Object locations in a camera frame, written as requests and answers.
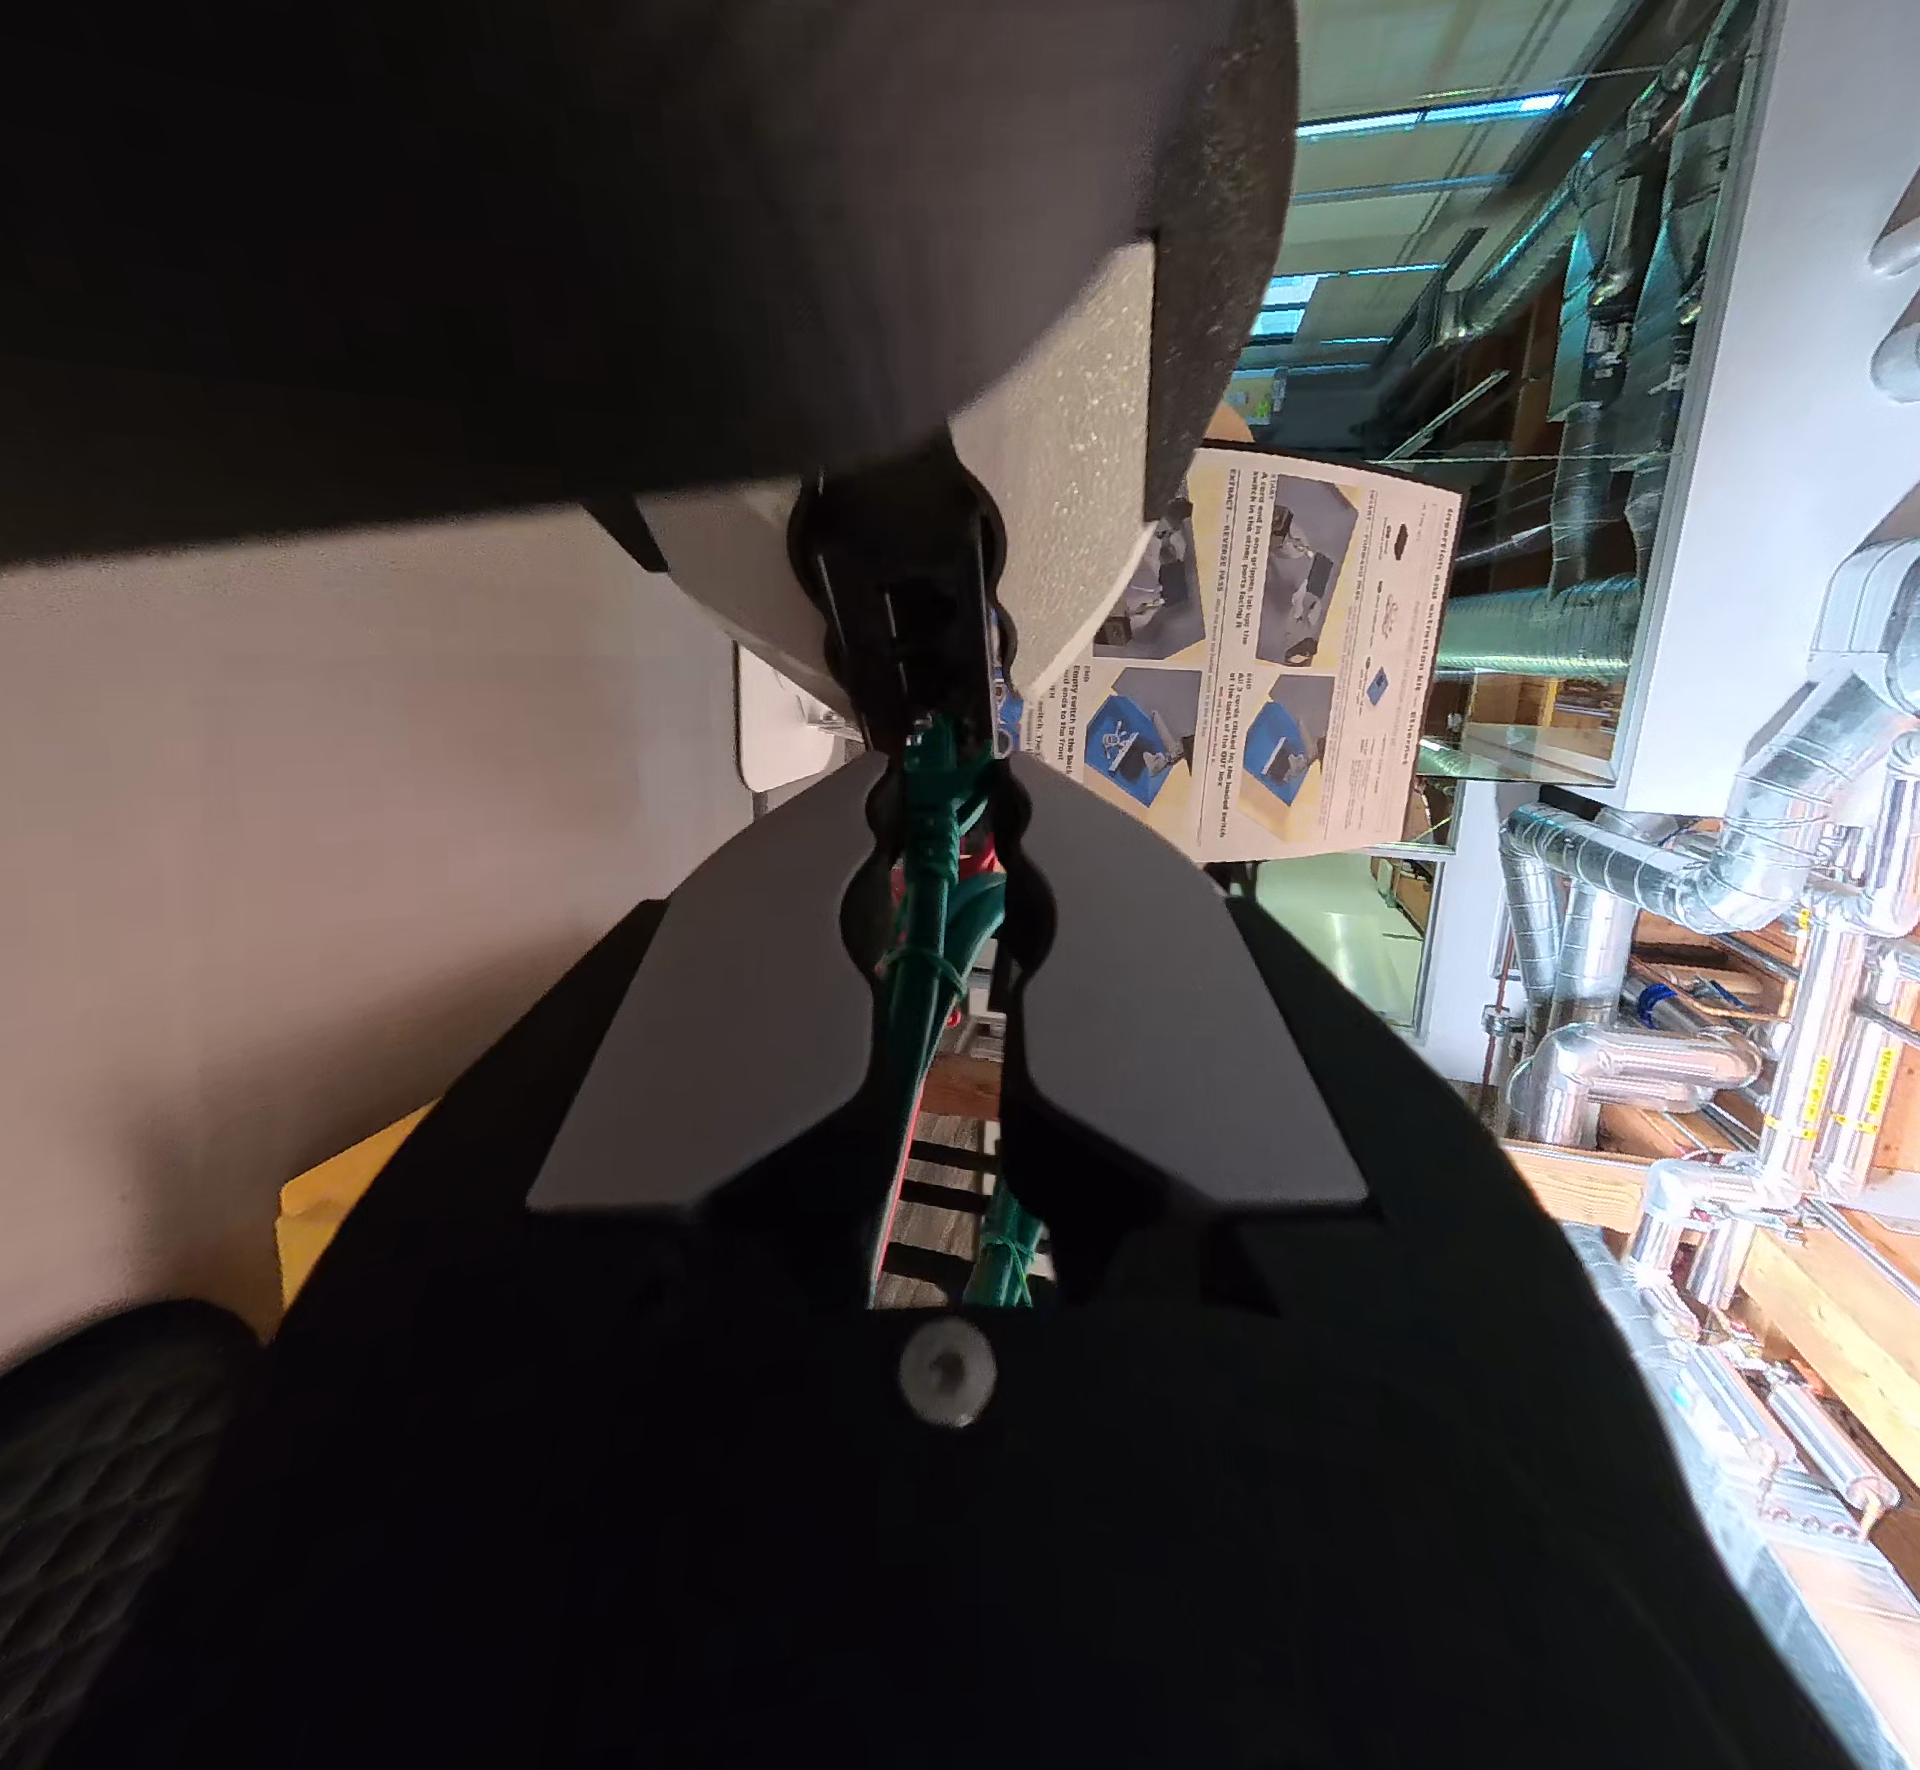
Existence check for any printed instruction sheet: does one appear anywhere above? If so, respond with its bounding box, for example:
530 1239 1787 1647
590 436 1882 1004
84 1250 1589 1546
1019 443 1463 860

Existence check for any cluster of silver pipes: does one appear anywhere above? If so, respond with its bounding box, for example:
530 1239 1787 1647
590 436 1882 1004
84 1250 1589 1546
1478 510 1920 1576

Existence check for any green ethernet cable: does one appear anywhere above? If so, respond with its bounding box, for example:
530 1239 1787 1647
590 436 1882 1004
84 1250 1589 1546
866 718 1059 1310

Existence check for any white stand base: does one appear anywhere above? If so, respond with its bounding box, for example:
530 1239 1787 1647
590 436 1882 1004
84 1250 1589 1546
731 642 875 797

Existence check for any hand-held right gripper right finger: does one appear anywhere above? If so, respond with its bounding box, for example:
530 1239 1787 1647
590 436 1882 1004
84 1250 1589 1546
996 754 1374 1218

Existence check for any yellow plastic bin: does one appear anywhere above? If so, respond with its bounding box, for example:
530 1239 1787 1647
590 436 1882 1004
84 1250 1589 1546
273 1107 445 1340

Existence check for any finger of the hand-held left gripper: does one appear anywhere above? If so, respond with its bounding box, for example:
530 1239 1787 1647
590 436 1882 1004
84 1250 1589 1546
583 477 869 737
952 236 1186 704

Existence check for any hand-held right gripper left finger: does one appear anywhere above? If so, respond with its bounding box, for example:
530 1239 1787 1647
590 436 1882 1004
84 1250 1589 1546
526 750 904 1218

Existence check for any black ethernet switch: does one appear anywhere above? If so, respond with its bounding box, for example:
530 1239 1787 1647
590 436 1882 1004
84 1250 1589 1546
818 451 1011 754

